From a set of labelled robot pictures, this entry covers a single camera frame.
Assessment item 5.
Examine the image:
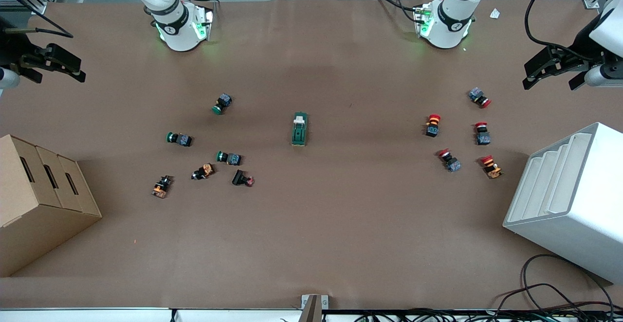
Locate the green load switch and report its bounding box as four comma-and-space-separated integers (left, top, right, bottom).
292, 112, 309, 147

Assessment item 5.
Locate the red button with orange block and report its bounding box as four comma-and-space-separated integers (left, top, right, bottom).
480, 155, 503, 179

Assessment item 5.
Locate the white stepped plastic rack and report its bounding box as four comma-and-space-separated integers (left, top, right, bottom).
503, 122, 623, 285

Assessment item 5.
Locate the brown cardboard box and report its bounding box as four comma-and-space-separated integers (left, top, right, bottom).
0, 134, 103, 278

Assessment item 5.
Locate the brown table mat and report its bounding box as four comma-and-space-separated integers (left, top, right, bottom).
0, 0, 623, 309

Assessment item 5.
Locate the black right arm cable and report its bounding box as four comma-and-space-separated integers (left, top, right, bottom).
0, 0, 74, 38

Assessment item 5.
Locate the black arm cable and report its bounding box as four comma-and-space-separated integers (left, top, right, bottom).
524, 0, 585, 56
0, 0, 74, 38

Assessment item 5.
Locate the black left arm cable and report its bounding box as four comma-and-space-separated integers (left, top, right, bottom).
524, 0, 585, 56

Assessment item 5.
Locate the red button with yellow ring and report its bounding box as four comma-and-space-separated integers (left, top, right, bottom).
424, 114, 442, 138

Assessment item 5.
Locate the orange black selector switch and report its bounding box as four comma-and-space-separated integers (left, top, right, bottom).
151, 175, 173, 199
191, 163, 215, 180

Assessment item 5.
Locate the black looped floor cable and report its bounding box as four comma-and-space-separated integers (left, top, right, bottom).
521, 254, 616, 314

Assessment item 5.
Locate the black switch with pink tip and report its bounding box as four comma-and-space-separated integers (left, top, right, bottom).
232, 169, 255, 187

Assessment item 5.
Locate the red black floor cable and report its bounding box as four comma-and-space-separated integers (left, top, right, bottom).
493, 283, 623, 314

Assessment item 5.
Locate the white table edge rail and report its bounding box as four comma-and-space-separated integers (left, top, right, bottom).
0, 307, 623, 322

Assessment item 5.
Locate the grey metal bracket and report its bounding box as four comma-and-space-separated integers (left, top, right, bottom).
301, 294, 329, 322

